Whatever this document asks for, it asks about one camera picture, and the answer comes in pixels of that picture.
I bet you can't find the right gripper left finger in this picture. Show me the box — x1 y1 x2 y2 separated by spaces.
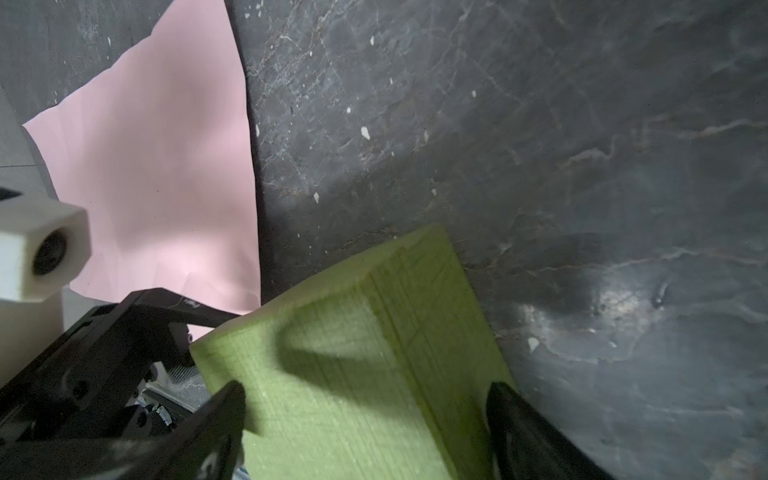
1 381 245 479

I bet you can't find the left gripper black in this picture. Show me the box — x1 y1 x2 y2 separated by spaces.
1 288 233 444

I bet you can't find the green gift box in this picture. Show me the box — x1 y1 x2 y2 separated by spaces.
191 224 512 479

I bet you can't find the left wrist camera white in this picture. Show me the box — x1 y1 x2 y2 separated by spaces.
1 187 91 385

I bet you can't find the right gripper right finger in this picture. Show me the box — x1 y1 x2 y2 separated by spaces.
485 382 611 480

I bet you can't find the pink wrapping paper sheet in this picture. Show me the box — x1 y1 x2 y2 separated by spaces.
25 1 261 315

